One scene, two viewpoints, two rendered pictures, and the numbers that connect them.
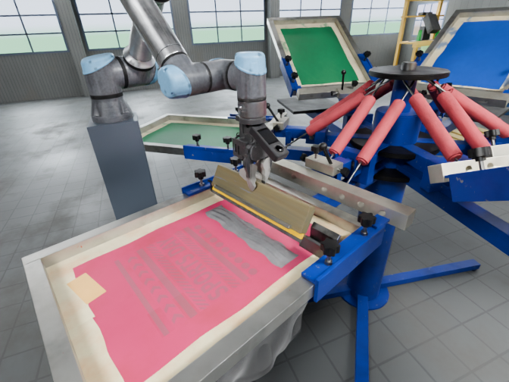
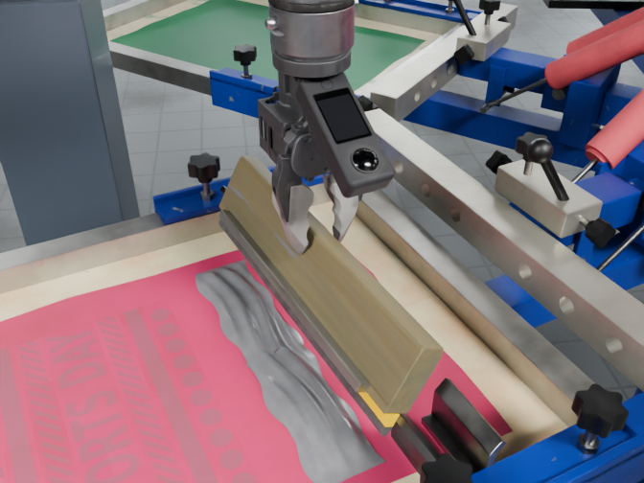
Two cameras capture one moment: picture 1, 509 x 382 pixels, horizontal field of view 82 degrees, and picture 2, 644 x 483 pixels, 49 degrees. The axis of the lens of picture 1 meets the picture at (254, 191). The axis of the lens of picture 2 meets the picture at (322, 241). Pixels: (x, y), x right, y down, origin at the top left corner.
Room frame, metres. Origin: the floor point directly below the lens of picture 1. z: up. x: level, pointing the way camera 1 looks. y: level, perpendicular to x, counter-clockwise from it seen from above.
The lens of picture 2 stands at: (0.17, -0.15, 1.52)
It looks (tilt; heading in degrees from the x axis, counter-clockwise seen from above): 36 degrees down; 13
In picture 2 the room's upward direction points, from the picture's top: straight up
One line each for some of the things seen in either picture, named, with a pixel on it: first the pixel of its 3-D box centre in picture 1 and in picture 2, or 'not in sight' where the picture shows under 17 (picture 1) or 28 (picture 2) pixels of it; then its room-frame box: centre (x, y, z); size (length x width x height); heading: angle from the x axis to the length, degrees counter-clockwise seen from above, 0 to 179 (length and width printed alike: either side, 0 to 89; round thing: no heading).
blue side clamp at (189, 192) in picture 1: (220, 184); (261, 198); (0.99, 0.13, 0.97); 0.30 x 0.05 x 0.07; 131
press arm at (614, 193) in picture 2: (331, 170); (572, 213); (0.99, -0.29, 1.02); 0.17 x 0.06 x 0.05; 131
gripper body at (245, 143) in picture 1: (251, 137); (309, 107); (0.77, 0.00, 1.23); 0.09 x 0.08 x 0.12; 40
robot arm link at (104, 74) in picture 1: (103, 73); not in sight; (1.17, 0.55, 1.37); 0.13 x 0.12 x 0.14; 133
